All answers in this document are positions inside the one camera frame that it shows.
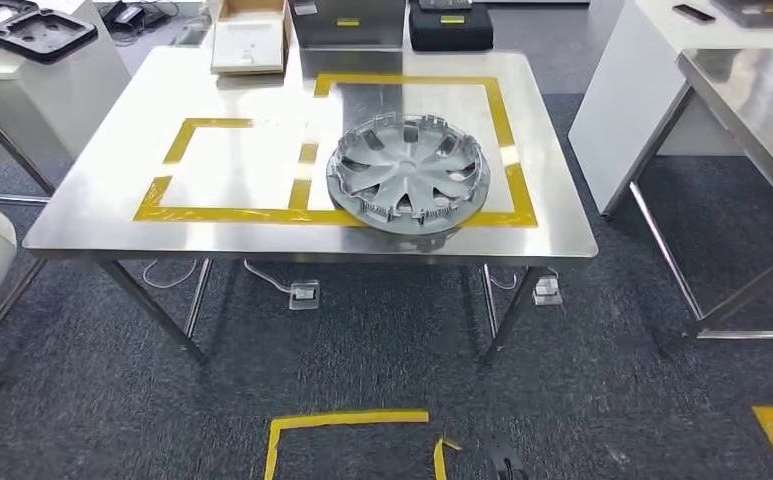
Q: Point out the open cardboard box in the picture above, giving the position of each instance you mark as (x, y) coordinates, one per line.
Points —
(240, 8)

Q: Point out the open floor socket box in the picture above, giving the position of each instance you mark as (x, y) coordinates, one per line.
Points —
(548, 291)
(304, 295)

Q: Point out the black power adapter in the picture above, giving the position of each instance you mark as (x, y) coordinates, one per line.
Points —
(128, 13)

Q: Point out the white cabinet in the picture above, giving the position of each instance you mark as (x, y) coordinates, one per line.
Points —
(74, 99)
(624, 86)

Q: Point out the black smartphone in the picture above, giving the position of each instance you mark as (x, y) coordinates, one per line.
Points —
(694, 13)

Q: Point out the white packaging insert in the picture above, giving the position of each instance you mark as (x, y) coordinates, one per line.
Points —
(247, 46)

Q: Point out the black carrying case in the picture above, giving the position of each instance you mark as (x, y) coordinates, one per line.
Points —
(449, 36)

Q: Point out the dark grey tray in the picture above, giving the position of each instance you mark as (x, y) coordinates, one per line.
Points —
(757, 10)

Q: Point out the silver wheel hubcap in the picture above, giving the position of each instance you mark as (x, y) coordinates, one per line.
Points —
(409, 172)

